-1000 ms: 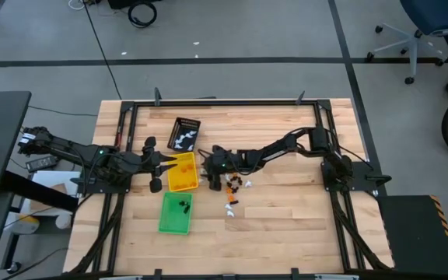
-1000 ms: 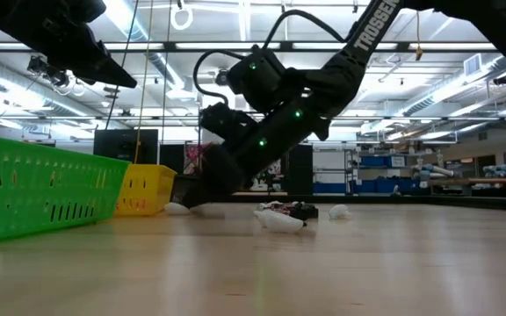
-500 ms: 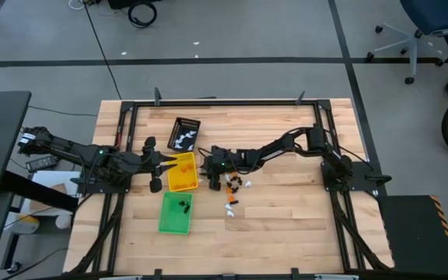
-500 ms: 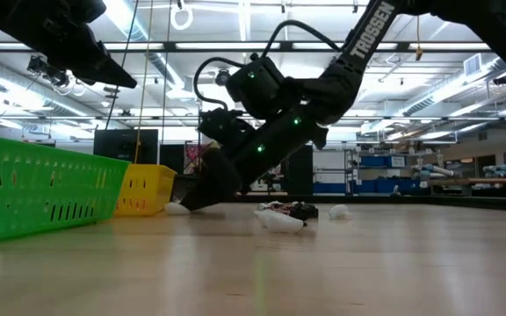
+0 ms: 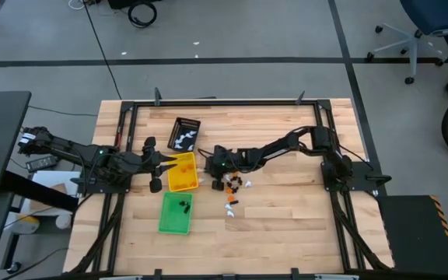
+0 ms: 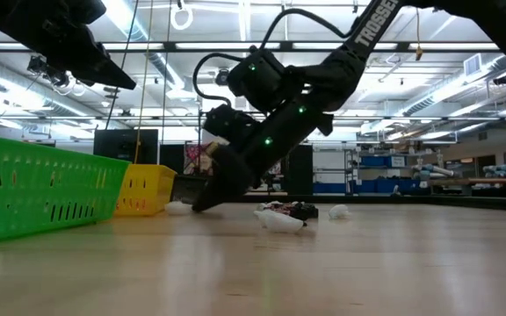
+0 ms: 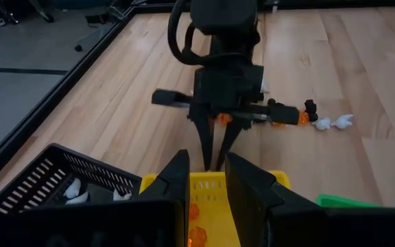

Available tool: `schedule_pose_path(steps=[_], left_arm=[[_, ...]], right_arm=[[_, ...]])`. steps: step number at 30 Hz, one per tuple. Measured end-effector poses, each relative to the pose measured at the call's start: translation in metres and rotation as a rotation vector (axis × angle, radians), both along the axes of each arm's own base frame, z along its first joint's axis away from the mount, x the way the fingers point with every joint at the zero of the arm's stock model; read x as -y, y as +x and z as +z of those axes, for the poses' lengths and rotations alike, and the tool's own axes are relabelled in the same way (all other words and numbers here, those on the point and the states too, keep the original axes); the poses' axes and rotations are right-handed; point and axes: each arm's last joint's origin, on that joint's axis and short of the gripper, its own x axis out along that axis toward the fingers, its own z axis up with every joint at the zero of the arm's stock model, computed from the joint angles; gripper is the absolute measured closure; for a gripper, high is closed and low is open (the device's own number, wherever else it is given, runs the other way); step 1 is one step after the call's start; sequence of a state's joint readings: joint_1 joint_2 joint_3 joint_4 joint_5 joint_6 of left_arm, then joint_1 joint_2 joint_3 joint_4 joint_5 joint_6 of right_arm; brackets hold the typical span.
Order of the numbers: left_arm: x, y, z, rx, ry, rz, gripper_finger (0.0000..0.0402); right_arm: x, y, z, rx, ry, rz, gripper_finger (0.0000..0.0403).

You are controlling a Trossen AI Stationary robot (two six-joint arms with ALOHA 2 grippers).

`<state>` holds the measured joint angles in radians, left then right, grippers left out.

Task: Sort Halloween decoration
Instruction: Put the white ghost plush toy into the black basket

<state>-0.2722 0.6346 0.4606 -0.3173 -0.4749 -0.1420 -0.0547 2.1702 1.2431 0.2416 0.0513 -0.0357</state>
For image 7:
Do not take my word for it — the black plastic basket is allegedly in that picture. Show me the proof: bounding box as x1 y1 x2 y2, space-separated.
0 143 143 229

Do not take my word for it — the orange pumpkin decoration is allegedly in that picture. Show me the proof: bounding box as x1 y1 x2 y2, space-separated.
298 108 311 126
217 113 234 126
189 202 201 222
187 226 208 247

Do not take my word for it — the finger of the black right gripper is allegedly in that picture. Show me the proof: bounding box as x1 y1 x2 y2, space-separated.
151 88 215 172
215 102 302 172

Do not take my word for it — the black figurine decoration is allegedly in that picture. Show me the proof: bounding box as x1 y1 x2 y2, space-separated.
303 99 319 123
267 98 287 108

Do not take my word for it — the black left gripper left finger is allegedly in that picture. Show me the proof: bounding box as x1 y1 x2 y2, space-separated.
0 149 191 247

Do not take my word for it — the yellow plastic basket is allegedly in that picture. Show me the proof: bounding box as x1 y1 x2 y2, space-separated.
139 169 291 247

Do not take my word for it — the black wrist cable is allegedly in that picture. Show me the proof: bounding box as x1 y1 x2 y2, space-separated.
167 0 202 67

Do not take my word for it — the black aluminium table frame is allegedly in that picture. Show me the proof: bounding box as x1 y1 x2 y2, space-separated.
0 0 395 195

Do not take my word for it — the green plastic basket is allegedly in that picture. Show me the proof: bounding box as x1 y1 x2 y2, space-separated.
315 193 384 209

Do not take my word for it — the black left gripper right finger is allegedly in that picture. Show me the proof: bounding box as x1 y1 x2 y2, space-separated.
224 152 395 247

